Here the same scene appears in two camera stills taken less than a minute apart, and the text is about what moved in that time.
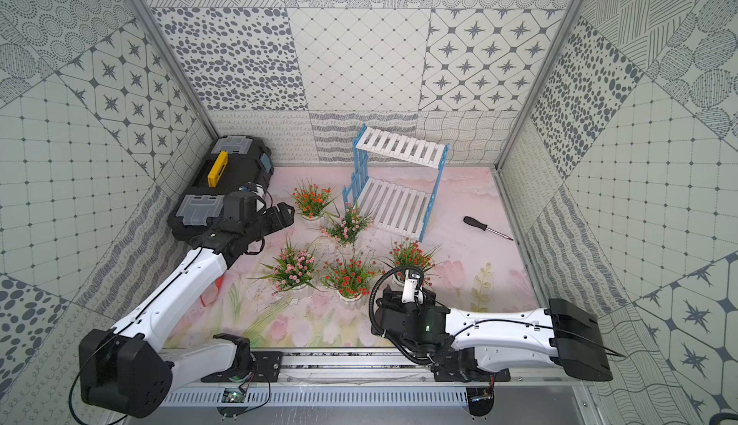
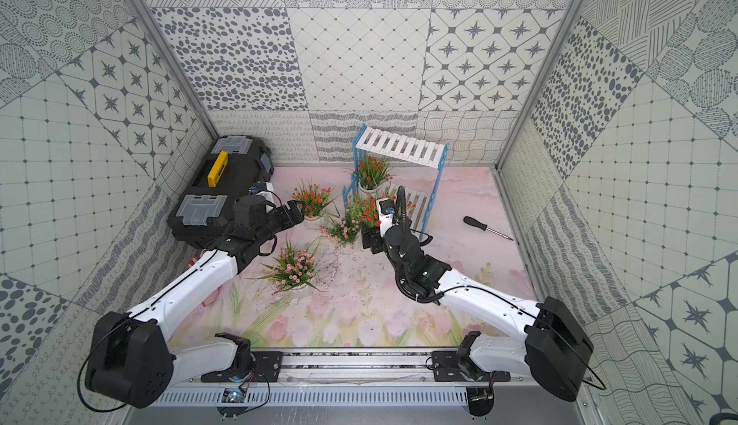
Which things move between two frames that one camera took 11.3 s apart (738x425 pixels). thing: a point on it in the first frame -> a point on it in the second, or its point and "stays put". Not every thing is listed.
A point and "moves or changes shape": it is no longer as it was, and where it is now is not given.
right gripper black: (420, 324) -> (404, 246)
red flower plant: (409, 255) moves or changes shape
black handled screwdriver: (482, 226) stays put
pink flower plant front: (291, 272) stays put
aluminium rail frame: (378, 369) stays put
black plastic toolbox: (230, 162) stays put
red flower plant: (350, 278) -> (366, 209)
